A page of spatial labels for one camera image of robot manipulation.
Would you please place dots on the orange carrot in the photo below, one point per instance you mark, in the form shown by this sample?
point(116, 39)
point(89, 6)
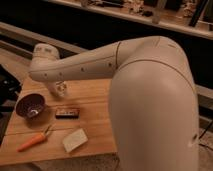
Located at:
point(38, 138)

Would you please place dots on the white sponge block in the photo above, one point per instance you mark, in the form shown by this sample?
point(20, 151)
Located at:
point(74, 140)

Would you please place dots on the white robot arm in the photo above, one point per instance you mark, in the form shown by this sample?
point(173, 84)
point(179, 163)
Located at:
point(153, 103)

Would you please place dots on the dark purple ceramic bowl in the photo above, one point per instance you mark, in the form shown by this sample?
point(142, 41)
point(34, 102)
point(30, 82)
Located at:
point(30, 105)

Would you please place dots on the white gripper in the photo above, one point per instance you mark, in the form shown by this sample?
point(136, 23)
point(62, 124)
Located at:
point(52, 88)

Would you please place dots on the wooden table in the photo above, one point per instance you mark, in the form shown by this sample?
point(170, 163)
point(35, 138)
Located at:
point(89, 96)

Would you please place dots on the black rectangular remote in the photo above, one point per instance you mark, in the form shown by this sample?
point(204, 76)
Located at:
point(67, 113)

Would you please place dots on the background shelf with clutter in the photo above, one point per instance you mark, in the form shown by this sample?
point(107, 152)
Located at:
point(137, 11)

